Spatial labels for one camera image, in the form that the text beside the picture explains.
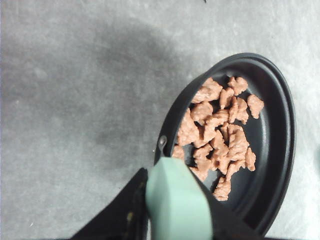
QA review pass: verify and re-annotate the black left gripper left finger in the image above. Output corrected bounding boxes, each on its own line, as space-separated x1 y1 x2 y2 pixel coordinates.
71 168 148 240

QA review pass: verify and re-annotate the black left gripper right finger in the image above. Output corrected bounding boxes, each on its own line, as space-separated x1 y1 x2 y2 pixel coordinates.
198 182 265 240

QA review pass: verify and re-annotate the black frying pan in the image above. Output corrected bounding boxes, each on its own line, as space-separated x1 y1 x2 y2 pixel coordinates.
146 52 296 240

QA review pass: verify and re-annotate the brown beef cubes pile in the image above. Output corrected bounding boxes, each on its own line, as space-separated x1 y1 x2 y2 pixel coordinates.
172 76 264 201

